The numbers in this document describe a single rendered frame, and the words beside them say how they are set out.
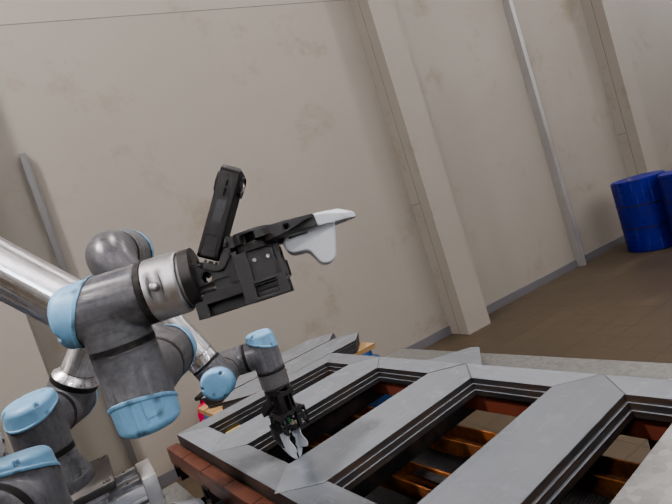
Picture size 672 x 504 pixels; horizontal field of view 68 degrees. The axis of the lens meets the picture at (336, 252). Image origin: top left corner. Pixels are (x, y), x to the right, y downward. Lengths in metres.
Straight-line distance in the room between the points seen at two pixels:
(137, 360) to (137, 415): 0.06
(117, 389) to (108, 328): 0.07
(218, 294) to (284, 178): 3.67
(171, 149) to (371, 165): 1.78
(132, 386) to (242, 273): 0.18
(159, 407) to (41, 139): 3.42
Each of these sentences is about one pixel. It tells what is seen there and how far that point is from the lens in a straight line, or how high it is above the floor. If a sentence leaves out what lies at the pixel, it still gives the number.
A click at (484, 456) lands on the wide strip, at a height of 0.86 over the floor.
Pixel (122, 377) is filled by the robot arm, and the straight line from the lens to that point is 0.62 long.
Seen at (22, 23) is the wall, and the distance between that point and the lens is 4.25.
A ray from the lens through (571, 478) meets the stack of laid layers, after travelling 1.16.
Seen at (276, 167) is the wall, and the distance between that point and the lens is 4.24.
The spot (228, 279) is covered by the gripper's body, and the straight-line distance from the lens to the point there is 0.60.
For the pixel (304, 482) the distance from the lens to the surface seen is 1.33.
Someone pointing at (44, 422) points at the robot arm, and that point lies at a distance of 1.35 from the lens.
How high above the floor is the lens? 1.46
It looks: 4 degrees down
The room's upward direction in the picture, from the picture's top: 18 degrees counter-clockwise
